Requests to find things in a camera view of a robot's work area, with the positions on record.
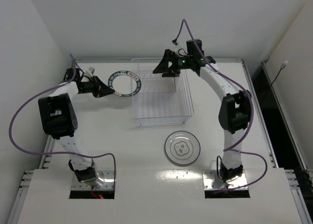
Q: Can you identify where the white plate green rim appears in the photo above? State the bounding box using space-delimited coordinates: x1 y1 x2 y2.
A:
164 131 201 167

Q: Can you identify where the metal base plate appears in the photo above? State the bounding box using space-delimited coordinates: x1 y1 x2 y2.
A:
202 170 248 191
71 170 115 191

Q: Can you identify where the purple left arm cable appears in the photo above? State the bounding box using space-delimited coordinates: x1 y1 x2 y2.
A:
8 53 116 185

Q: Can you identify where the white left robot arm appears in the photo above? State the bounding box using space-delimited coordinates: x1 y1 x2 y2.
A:
38 74 114 188

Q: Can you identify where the black cable white connector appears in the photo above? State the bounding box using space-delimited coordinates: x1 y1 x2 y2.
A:
269 60 288 88

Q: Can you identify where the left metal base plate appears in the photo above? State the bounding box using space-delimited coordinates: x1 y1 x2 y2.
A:
71 170 115 191

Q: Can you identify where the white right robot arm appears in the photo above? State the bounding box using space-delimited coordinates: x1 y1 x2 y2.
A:
153 39 252 182

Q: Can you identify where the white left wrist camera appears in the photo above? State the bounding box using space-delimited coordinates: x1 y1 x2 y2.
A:
85 67 95 78

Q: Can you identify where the white wire dish rack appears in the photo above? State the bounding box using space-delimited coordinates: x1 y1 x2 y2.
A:
132 58 194 127

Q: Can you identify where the dark green ring plate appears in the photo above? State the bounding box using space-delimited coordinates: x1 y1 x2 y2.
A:
108 70 142 98

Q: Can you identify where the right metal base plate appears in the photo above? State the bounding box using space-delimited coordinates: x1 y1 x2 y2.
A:
202 170 248 191

